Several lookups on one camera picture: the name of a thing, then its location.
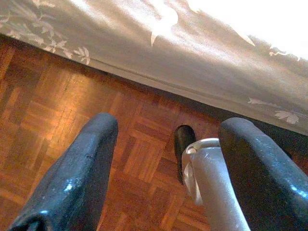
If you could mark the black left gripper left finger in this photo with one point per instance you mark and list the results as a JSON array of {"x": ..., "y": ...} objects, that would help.
[{"x": 79, "y": 168}]

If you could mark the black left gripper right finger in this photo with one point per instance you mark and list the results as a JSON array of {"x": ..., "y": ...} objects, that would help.
[{"x": 264, "y": 173}]

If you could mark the silver robot left leg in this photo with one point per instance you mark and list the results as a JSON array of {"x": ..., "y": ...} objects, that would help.
[{"x": 211, "y": 180}]

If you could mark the black robot left foot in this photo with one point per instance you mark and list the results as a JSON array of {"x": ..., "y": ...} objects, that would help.
[{"x": 184, "y": 139}]

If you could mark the beige floral bedspread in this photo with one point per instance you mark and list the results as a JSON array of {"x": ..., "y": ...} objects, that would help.
[{"x": 144, "y": 48}]

